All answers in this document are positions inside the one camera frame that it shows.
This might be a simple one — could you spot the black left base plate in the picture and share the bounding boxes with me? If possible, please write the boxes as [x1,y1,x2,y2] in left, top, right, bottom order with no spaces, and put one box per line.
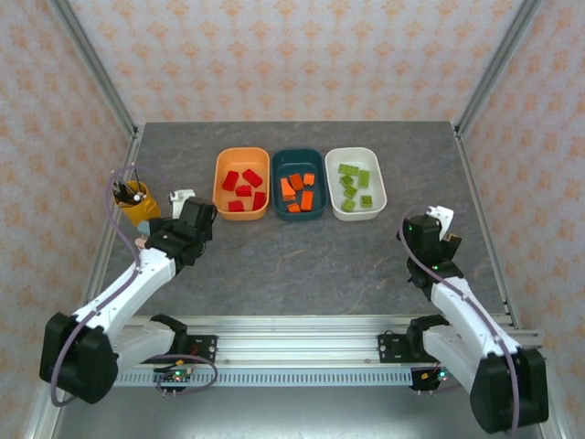
[180,335,218,366]

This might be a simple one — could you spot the white plastic container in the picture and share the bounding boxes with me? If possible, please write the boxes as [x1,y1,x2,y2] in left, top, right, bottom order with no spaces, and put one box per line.
[324,146,388,222]

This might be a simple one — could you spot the peach plastic container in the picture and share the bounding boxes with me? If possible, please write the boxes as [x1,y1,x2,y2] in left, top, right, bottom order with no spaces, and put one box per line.
[212,146,271,222]

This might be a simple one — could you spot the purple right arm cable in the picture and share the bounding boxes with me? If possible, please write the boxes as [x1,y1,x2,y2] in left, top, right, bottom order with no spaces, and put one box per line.
[397,217,522,435]

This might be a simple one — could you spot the aluminium table side rail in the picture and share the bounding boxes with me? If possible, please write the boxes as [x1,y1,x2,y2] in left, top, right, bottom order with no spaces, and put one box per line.
[81,125,145,321]
[452,125,522,330]

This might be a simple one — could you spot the aluminium frame post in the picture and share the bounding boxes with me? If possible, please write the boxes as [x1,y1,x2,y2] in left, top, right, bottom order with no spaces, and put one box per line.
[454,0,545,136]
[48,0,139,138]

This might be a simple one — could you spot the black-handled tool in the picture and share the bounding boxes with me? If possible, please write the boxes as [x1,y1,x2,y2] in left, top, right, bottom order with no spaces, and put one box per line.
[112,169,128,202]

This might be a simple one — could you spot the slotted grey cable tray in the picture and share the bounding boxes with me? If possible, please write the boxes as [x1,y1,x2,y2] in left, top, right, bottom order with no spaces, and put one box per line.
[112,369,415,388]

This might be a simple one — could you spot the teal plastic container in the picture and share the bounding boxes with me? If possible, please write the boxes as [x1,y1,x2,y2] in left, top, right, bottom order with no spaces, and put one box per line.
[271,148,329,223]

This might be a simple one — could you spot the yellow pen cup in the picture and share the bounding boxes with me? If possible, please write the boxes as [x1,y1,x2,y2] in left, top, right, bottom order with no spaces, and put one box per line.
[113,180,162,224]

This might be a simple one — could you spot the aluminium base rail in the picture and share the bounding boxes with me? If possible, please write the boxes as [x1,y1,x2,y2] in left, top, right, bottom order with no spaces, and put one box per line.
[109,314,548,367]

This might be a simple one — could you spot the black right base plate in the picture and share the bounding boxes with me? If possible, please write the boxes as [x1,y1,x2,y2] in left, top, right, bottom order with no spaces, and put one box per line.
[377,333,415,365]

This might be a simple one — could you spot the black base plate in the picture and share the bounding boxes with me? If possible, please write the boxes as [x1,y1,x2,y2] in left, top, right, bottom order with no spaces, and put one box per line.
[377,333,415,365]
[180,335,218,366]

